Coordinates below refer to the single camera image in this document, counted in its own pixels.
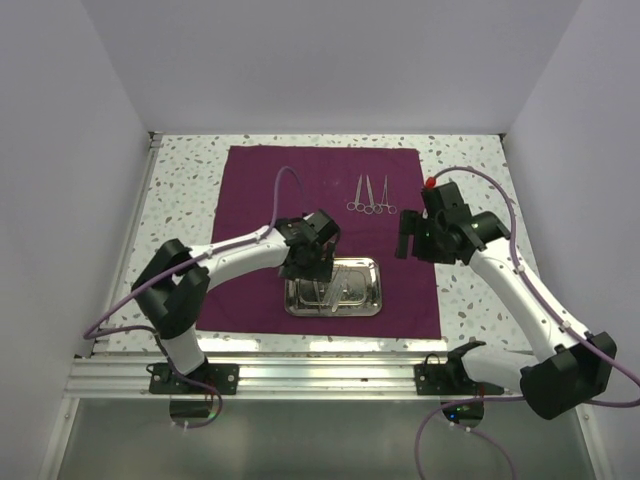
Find steel hemostat clamp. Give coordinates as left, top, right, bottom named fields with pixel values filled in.
left=377, top=177, right=397, bottom=215

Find steel scissors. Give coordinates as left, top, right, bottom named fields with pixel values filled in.
left=347, top=176, right=365, bottom=213
left=364, top=176, right=382, bottom=215

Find purple cloth wrap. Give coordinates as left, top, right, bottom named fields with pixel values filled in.
left=197, top=146, right=441, bottom=340

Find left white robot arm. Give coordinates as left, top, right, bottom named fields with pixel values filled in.
left=131, top=210, right=341, bottom=393

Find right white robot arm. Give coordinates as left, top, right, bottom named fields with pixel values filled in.
left=395, top=180, right=617, bottom=420

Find steel tweezers in tray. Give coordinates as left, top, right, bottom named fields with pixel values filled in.
left=323, top=266, right=349, bottom=310

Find steel forceps in tray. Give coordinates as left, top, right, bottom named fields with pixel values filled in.
left=311, top=281, right=330, bottom=308

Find steel instrument tray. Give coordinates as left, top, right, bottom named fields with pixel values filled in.
left=284, top=257, right=382, bottom=317

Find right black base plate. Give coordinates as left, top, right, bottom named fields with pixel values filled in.
left=413, top=352, right=505, bottom=397

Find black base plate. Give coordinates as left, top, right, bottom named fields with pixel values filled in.
left=146, top=362, right=240, bottom=395
left=413, top=352, right=505, bottom=397

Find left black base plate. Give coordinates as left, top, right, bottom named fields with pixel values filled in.
left=146, top=362, right=240, bottom=395

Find aluminium left rail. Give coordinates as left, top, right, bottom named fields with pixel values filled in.
left=74, top=130, right=162, bottom=361

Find aluminium rail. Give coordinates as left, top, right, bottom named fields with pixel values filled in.
left=63, top=354, right=420, bottom=400
left=74, top=130, right=162, bottom=361

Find aluminium front rail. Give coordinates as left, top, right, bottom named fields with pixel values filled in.
left=63, top=354, right=420, bottom=400

